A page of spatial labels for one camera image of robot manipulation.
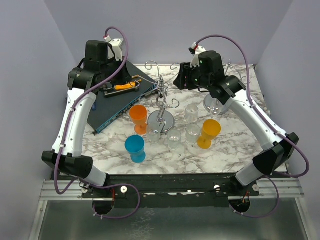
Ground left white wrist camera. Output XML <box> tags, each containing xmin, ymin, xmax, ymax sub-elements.
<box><xmin>103</xmin><ymin>35</ymin><xmax>124</xmax><ymax>62</ymax></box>

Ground clear glass rear right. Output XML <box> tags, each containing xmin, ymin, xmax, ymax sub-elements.
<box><xmin>184</xmin><ymin>104</ymin><xmax>199</xmax><ymax>123</ymax></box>

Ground clear glass front right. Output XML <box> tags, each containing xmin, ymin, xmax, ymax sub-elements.
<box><xmin>185</xmin><ymin>123</ymin><xmax>201</xmax><ymax>145</ymax></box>

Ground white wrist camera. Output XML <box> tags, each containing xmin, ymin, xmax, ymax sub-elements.
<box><xmin>103</xmin><ymin>35</ymin><xmax>124</xmax><ymax>62</ymax></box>
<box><xmin>188</xmin><ymin>42</ymin><xmax>207</xmax><ymax>68</ymax></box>

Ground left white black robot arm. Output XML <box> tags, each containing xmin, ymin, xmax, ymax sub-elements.
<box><xmin>41</xmin><ymin>37</ymin><xmax>132</xmax><ymax>198</ymax></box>

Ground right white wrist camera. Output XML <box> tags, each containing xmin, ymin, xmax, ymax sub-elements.
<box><xmin>188</xmin><ymin>42</ymin><xmax>207</xmax><ymax>68</ymax></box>

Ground orange plastic goblet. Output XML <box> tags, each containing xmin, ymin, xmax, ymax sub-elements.
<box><xmin>129</xmin><ymin>104</ymin><xmax>148</xmax><ymax>135</ymax></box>

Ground aluminium rail frame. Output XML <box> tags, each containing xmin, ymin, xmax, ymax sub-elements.
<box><xmin>29</xmin><ymin>173</ymin><xmax>313</xmax><ymax>240</ymax></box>

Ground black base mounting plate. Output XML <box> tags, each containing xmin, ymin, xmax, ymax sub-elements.
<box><xmin>68</xmin><ymin>173</ymin><xmax>259</xmax><ymax>208</ymax></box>

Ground clear glass under right rack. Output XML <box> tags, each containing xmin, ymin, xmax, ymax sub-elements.
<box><xmin>208</xmin><ymin>98</ymin><xmax>223</xmax><ymax>116</ymax></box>

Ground yellow plastic goblet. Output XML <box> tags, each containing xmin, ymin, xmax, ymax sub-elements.
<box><xmin>197</xmin><ymin>119</ymin><xmax>222</xmax><ymax>149</ymax></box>

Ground blue plastic goblet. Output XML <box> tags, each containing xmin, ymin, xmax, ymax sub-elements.
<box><xmin>124</xmin><ymin>135</ymin><xmax>146</xmax><ymax>163</ymax></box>

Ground clear patterned wine glass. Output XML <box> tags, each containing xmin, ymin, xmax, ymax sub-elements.
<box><xmin>146</xmin><ymin>123</ymin><xmax>161</xmax><ymax>144</ymax></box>

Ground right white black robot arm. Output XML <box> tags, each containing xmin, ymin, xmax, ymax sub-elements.
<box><xmin>173</xmin><ymin>48</ymin><xmax>299</xmax><ymax>196</ymax></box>

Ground grey metal faucet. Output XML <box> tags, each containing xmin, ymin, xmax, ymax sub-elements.
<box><xmin>100</xmin><ymin>85</ymin><xmax>139</xmax><ymax>98</ymax></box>

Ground clear glass front centre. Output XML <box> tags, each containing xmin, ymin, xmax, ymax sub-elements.
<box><xmin>167</xmin><ymin>129</ymin><xmax>182</xmax><ymax>150</ymax></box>

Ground chrome wine glass rack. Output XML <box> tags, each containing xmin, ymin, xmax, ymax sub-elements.
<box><xmin>202</xmin><ymin>59</ymin><xmax>252</xmax><ymax>115</ymax></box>
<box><xmin>138</xmin><ymin>60</ymin><xmax>180</xmax><ymax>134</ymax></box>

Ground yellow handled pliers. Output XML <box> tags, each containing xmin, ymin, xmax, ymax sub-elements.
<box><xmin>130</xmin><ymin>75</ymin><xmax>142</xmax><ymax>84</ymax></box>

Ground dark blue network switch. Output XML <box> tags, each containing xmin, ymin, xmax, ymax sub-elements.
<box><xmin>87</xmin><ymin>61</ymin><xmax>156</xmax><ymax>136</ymax></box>

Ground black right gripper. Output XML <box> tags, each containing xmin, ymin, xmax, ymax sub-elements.
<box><xmin>173</xmin><ymin>62</ymin><xmax>211</xmax><ymax>91</ymax></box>

